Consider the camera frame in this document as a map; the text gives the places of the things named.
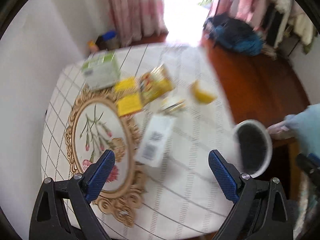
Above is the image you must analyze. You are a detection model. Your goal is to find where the yellow fruit peel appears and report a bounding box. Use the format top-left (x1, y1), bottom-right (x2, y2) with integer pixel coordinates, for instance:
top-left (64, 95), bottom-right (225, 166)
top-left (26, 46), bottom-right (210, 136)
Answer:
top-left (190, 80), bottom-right (217, 105)

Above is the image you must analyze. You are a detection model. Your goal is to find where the yellow white wrapper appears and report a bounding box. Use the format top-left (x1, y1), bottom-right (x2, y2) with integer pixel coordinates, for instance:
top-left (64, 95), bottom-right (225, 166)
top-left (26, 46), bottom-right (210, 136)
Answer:
top-left (159, 96), bottom-right (186, 115)

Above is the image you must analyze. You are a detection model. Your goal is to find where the yellow box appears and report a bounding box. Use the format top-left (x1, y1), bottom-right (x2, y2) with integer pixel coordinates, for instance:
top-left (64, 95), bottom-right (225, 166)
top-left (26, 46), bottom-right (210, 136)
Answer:
top-left (114, 77), bottom-right (143, 116)

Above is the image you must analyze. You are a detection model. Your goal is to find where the green white carton box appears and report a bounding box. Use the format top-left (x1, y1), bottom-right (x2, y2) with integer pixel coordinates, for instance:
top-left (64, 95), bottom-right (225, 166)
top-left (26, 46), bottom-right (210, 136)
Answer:
top-left (81, 51), bottom-right (120, 90)

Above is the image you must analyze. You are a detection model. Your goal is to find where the yellow snack bag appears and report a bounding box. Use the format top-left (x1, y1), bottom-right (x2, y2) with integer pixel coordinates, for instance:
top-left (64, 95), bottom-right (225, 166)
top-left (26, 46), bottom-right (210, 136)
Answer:
top-left (139, 64), bottom-right (175, 105)

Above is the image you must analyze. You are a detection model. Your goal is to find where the white trash bin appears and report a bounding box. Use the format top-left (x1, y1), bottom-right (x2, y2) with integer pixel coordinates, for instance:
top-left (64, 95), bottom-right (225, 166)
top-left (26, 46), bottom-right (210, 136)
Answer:
top-left (234, 119), bottom-right (272, 178)

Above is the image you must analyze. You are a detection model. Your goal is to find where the light blue clothed person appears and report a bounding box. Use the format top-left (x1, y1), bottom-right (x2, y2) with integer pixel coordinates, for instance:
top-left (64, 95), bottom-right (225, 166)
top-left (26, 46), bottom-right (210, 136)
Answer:
top-left (267, 103), bottom-right (320, 158)

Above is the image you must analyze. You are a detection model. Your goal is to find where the white patterned bed cover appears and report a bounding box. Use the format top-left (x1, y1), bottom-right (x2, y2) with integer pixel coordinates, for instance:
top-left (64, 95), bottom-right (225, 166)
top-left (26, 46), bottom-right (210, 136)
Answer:
top-left (41, 44), bottom-right (239, 239)

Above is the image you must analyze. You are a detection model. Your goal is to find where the orange cap bottle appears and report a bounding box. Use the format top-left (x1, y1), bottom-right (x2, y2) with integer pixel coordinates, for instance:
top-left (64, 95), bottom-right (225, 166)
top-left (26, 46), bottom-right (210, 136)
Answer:
top-left (87, 40), bottom-right (100, 53)

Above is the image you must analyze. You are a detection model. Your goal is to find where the blue black clothes pile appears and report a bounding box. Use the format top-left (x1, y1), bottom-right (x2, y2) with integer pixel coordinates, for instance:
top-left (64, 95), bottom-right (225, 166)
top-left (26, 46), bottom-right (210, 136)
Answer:
top-left (203, 12), bottom-right (264, 56)

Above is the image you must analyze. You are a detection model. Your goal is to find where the blue lid plastic jar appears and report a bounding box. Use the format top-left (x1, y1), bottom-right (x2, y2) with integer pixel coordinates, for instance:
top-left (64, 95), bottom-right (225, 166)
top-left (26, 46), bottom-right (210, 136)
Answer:
top-left (102, 30), bottom-right (120, 50)

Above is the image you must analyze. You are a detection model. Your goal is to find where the clothes rack with garments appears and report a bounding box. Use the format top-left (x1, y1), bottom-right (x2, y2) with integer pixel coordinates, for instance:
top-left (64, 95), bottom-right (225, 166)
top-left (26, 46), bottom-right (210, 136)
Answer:
top-left (221, 0), bottom-right (317, 55)

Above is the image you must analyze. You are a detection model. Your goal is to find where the pink floral curtain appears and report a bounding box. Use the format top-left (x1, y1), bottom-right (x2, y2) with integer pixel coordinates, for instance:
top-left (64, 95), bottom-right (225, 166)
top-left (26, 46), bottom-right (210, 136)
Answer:
top-left (107, 0), bottom-right (168, 47)

